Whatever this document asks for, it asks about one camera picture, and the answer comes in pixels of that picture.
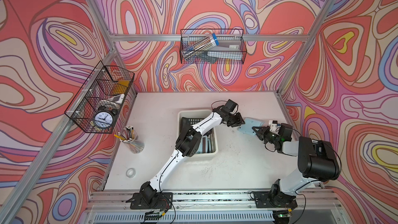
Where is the black alarm clock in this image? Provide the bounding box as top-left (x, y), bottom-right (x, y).
top-left (93, 106), bottom-right (118, 129)

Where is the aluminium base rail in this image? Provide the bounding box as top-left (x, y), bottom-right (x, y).
top-left (79, 188), bottom-right (350, 224)

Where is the yellow item in basket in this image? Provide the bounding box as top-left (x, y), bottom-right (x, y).
top-left (111, 80), bottom-right (130, 95)

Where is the clear tape roll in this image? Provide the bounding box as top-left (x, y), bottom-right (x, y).
top-left (125, 168), bottom-right (136, 178)

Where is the black wire basket wall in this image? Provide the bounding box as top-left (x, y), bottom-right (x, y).
top-left (64, 61), bottom-right (135, 134)
top-left (179, 28), bottom-right (247, 64)

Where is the green circuit board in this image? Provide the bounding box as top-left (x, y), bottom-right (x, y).
top-left (144, 211), bottom-right (165, 222)

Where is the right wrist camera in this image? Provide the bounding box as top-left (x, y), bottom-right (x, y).
top-left (268, 120), bottom-right (281, 133)

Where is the black wire basket left wall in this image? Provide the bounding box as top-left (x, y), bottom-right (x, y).
top-left (64, 61), bottom-right (135, 134)

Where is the black calculator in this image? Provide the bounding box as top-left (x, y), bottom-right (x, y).
top-left (179, 117), bottom-right (202, 133)

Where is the white device in basket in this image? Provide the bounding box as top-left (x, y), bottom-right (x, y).
top-left (107, 93), bottom-right (125, 105)

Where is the clear pen cup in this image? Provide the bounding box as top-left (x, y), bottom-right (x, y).
top-left (114, 125), bottom-right (145, 154)

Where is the grey white box in basket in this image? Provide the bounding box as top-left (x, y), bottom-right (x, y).
top-left (207, 40), bottom-right (243, 60)

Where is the black wire basket back wall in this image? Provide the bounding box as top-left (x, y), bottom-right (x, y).
top-left (179, 28), bottom-right (247, 64)

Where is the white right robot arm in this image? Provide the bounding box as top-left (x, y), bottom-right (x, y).
top-left (252, 123), bottom-right (342, 208)

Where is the small light blue calculator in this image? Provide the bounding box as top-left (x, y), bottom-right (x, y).
top-left (238, 118), bottom-right (263, 136)

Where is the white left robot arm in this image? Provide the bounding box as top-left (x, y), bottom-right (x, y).
top-left (126, 100), bottom-right (245, 211)

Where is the clear tube of pencils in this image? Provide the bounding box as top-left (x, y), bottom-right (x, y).
top-left (181, 33), bottom-right (219, 61)

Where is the white plastic storage box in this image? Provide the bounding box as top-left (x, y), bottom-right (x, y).
top-left (177, 110), bottom-right (219, 162)

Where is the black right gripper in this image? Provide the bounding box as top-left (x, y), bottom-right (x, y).
top-left (252, 125), bottom-right (280, 144)

